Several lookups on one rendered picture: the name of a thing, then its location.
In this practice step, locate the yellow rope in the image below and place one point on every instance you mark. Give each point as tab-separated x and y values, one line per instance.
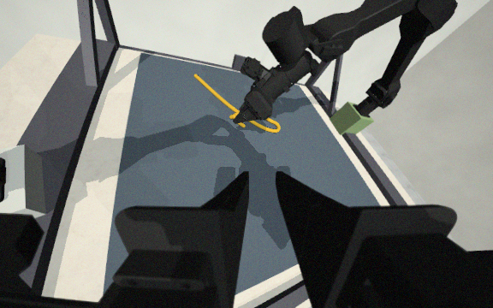
236	110

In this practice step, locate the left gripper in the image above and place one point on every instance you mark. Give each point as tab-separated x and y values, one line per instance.
257	107

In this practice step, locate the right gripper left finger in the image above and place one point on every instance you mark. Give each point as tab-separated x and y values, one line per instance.
216	227

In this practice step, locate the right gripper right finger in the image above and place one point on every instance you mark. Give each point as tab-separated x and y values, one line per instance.
326	237

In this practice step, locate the blue-grey mat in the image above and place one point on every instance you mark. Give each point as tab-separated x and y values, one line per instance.
181	149

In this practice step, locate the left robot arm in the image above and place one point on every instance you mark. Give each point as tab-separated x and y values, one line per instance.
287	38

